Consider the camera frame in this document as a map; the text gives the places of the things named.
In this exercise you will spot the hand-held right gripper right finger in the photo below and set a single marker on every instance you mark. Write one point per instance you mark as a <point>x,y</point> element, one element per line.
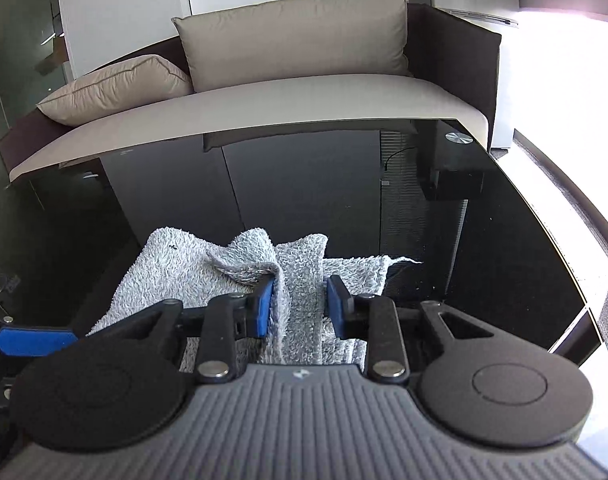
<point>336,310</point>

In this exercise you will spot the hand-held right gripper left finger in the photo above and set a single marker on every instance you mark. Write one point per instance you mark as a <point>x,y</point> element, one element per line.
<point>264,311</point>

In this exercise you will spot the grey terry towel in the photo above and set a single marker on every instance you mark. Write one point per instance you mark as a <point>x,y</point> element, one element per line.
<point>174,270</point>

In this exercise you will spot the round metal table fitting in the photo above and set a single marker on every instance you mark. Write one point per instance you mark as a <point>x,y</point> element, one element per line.
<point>457,138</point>

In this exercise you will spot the dark brown sofa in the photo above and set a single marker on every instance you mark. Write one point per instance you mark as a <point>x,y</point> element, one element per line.
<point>284,100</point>

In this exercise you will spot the small beige cushion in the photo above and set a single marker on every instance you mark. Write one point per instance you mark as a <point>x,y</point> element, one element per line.
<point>114,90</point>

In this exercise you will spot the large beige cushion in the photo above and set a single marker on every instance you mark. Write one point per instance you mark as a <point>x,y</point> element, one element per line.
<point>294,40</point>

